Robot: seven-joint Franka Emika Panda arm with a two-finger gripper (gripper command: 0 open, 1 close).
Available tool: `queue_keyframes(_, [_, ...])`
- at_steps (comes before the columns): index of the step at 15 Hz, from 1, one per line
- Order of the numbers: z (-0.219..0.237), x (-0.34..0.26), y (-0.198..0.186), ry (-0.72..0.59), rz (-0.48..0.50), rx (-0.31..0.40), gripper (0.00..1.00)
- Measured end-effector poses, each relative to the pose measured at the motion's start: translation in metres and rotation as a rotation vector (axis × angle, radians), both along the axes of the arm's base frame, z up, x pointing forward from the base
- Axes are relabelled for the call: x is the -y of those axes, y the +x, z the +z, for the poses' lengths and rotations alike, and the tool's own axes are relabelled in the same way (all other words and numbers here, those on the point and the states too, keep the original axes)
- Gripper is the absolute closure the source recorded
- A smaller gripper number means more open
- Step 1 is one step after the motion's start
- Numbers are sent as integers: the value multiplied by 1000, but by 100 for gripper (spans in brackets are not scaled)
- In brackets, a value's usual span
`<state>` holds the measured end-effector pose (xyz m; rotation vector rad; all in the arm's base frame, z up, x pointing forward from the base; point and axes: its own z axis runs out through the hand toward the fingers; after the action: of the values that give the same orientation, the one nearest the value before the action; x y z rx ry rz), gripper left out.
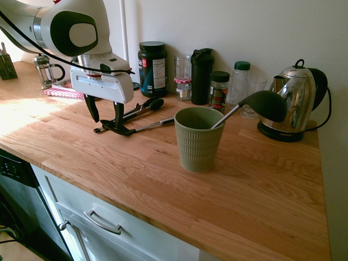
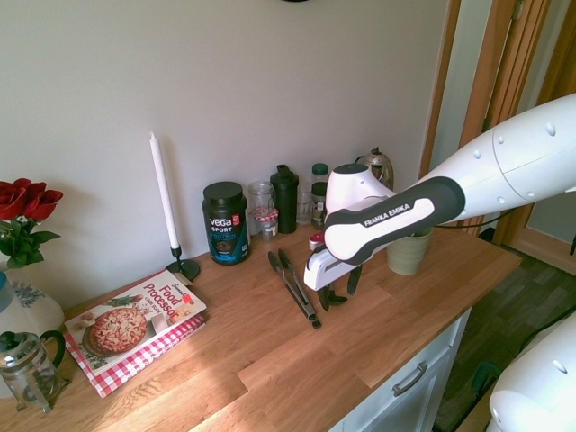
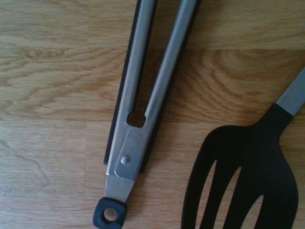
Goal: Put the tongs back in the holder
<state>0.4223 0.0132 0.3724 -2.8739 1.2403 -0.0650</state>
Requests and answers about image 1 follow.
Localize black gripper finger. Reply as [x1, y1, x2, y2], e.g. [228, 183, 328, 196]
[83, 94, 100, 123]
[113, 102, 125, 130]

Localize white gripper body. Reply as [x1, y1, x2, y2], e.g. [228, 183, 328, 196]
[70, 67, 135, 105]

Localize black steel tongs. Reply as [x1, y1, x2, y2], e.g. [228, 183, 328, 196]
[94, 97, 165, 134]

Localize green ribbed utensil holder cup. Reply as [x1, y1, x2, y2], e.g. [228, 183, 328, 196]
[173, 107, 226, 173]

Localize red checked cookbook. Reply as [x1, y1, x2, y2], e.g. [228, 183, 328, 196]
[43, 86, 85, 100]

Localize small black steel ladle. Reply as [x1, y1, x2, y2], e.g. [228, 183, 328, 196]
[107, 116, 176, 136]

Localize food processor cookbook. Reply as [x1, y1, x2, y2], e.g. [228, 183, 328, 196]
[51, 78, 74, 89]

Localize black protein powder tub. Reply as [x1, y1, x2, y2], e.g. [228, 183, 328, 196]
[138, 41, 169, 98]

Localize glass french press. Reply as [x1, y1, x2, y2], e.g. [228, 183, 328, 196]
[33, 54, 66, 90]

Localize small jar red checked lid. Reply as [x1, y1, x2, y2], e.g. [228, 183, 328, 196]
[173, 78, 192, 102]

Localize tall empty glass jar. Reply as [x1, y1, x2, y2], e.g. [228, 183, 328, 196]
[173, 55, 192, 81]

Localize black shaker bottle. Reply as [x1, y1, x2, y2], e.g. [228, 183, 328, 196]
[190, 48, 215, 106]

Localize green perforated utensil caddy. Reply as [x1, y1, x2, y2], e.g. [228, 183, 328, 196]
[0, 53, 18, 81]

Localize spice jar black lid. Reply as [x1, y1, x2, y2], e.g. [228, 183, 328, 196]
[208, 71, 231, 114]

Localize stainless steel dishwasher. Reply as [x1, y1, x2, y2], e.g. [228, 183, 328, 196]
[0, 148, 73, 261]

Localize white cabinet drawer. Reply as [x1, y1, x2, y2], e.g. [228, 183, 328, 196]
[40, 168, 202, 261]

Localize silver cabinet knob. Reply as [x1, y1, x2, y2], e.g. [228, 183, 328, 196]
[58, 219, 72, 232]

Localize clear bottle green cap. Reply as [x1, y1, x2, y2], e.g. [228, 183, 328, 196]
[228, 61, 251, 108]

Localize clear stemmed glass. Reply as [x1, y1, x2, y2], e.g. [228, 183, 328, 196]
[240, 76, 268, 120]

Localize large black serving spoon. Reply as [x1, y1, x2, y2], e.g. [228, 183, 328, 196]
[210, 90, 288, 130]

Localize black kettle base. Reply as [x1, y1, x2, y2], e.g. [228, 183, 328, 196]
[257, 119, 305, 142]

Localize stainless steel electric kettle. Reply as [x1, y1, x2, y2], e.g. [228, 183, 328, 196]
[269, 59, 329, 133]

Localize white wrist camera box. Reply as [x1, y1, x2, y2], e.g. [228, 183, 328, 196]
[99, 53, 132, 76]

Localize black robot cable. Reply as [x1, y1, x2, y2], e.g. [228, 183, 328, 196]
[0, 10, 136, 74]

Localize silver drawer handle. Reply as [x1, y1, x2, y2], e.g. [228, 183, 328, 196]
[83, 210, 122, 236]

